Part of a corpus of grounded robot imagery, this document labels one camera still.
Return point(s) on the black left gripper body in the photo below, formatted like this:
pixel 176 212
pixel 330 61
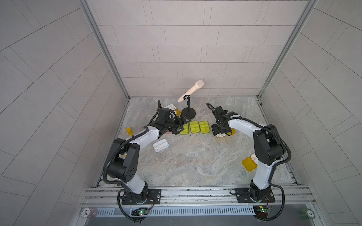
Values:
pixel 170 125

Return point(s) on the yellow pillbox left edge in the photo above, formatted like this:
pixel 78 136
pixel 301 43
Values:
pixel 129 131

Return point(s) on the left green circuit board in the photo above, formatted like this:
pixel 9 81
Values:
pixel 140 212

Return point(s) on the left round marker disc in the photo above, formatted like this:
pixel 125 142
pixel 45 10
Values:
pixel 89 212

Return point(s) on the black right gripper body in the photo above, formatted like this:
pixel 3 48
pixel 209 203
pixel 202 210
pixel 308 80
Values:
pixel 218 128

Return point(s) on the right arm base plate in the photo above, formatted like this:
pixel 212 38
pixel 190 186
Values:
pixel 253 195

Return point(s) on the beige microphone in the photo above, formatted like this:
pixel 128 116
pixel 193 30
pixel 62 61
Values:
pixel 199 84

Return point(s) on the clear pillbox white tray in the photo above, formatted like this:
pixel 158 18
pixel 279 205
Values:
pixel 162 150

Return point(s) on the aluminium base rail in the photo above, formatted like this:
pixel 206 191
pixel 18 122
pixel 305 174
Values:
pixel 170 196

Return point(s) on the round marker disc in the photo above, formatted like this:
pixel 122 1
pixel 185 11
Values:
pixel 306 214
pixel 89 212

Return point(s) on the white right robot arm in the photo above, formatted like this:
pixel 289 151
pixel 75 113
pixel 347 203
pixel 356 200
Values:
pixel 270 150

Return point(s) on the black microphone stand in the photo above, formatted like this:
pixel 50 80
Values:
pixel 188 112

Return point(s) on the green circuit board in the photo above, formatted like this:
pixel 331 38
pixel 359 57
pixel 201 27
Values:
pixel 140 212
pixel 262 211

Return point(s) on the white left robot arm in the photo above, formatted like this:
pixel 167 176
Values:
pixel 120 167

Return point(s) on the green pillbox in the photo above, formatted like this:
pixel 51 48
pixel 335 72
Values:
pixel 194 127
pixel 185 130
pixel 204 127

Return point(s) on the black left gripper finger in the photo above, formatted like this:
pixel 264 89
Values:
pixel 179 130
pixel 186 120

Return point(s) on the right green circuit board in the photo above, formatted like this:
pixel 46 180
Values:
pixel 262 211

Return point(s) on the right round marker disc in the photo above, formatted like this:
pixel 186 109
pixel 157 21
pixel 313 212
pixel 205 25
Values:
pixel 306 214

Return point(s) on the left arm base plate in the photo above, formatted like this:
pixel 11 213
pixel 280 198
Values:
pixel 151 196

